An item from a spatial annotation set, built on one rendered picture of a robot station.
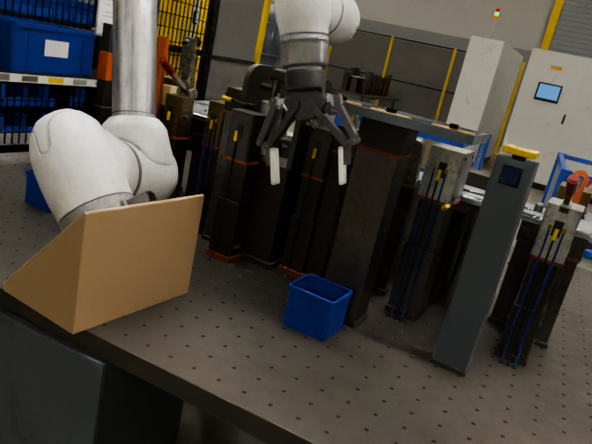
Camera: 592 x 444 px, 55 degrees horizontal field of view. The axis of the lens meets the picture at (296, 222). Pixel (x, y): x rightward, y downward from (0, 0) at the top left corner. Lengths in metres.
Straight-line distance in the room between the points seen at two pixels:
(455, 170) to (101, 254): 0.75
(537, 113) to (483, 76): 0.99
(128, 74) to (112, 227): 0.46
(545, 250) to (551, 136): 8.11
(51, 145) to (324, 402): 0.69
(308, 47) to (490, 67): 8.40
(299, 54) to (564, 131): 8.45
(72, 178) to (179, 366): 0.41
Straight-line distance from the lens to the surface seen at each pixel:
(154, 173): 1.32
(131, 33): 1.40
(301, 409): 0.97
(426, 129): 1.10
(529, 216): 1.40
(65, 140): 1.18
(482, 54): 9.44
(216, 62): 4.77
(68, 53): 1.88
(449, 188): 1.30
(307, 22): 1.06
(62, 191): 1.15
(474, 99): 9.42
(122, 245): 1.06
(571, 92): 9.37
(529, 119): 9.37
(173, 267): 1.19
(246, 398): 0.96
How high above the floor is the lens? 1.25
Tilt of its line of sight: 17 degrees down
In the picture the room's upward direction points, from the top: 13 degrees clockwise
